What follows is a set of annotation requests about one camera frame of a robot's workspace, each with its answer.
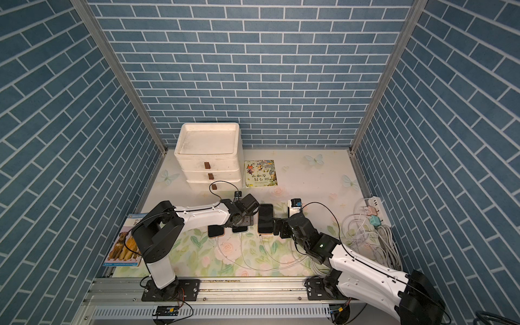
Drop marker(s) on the white three-drawer storage box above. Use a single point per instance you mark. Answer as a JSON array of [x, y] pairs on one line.
[[211, 155]]

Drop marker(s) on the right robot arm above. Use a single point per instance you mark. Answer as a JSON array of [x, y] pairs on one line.
[[409, 298]]

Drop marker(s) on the colourful children's picture book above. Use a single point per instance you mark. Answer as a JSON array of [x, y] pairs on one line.
[[260, 173]]

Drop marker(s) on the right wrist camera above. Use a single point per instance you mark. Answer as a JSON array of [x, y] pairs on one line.
[[294, 206]]

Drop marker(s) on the white power strip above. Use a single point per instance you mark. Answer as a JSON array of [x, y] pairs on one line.
[[373, 207]]

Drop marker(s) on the small black controller board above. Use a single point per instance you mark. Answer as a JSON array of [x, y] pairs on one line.
[[166, 311]]

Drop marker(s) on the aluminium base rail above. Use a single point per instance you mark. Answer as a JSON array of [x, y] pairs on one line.
[[248, 290]]

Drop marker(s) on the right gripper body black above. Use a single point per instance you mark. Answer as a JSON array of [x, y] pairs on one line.
[[300, 242]]

